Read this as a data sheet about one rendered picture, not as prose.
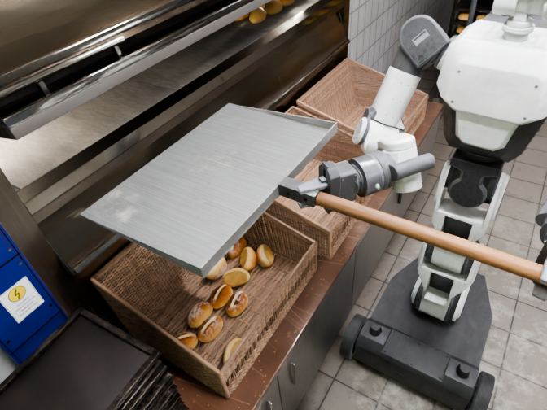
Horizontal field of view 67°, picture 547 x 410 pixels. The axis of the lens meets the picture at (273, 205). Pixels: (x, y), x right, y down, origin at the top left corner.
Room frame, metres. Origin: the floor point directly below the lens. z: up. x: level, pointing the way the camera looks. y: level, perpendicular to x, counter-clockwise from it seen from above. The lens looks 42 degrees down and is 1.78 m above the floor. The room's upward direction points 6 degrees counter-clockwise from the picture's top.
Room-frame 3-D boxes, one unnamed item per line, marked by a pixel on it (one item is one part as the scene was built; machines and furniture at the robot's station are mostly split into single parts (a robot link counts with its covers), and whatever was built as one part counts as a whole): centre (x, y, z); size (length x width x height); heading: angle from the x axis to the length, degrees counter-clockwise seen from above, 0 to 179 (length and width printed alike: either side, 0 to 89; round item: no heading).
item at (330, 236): (1.37, -0.16, 0.72); 0.56 x 0.49 x 0.28; 144
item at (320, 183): (0.67, -0.08, 1.24); 0.06 x 0.03 x 0.02; 109
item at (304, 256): (0.89, 0.22, 0.72); 0.56 x 0.49 x 0.28; 144
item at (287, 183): (0.68, -0.06, 1.21); 0.09 x 0.04 x 0.03; 53
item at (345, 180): (0.69, -0.17, 1.21); 0.12 x 0.10 x 0.13; 109
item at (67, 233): (1.51, 0.07, 1.02); 1.79 x 0.11 x 0.19; 144
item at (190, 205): (0.81, 0.12, 1.21); 0.55 x 0.36 x 0.03; 143
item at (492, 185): (0.94, -0.60, 0.98); 0.14 x 0.13 x 0.12; 54
